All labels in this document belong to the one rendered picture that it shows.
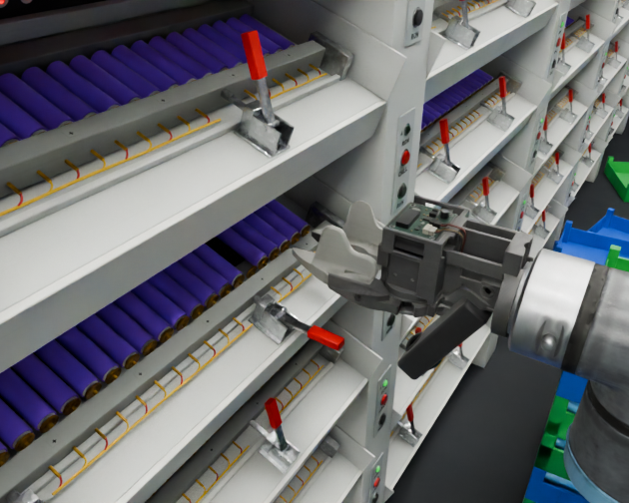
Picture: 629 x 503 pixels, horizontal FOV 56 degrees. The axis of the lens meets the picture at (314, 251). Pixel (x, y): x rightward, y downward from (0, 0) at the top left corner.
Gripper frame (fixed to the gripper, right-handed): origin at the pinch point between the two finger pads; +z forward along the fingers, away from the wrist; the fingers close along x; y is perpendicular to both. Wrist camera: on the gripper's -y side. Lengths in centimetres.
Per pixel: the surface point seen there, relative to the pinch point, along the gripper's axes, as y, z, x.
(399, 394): -46, -1, -29
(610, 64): -26, -7, -203
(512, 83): -4, 1, -81
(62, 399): -2.5, 7.7, 25.0
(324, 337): -4.6, -4.8, 6.1
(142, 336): -2.4, 7.6, 16.6
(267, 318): -4.9, 1.5, 6.4
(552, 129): -26, -3, -123
